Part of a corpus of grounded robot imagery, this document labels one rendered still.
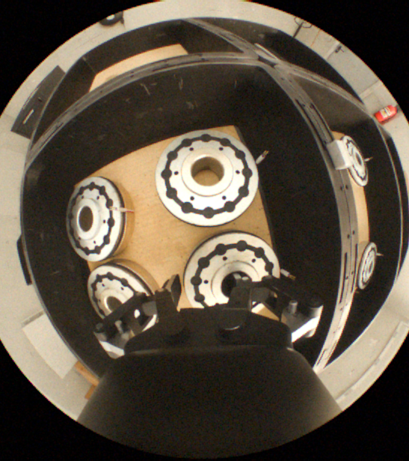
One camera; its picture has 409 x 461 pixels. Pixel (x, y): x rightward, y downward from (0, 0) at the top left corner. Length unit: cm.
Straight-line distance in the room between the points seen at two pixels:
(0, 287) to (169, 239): 287
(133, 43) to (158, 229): 51
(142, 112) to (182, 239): 14
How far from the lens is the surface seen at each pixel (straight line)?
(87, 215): 20
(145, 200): 17
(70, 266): 22
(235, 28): 58
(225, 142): 16
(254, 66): 15
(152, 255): 17
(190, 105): 16
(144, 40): 53
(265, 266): 15
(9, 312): 293
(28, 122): 167
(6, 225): 312
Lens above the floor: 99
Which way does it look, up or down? 87 degrees down
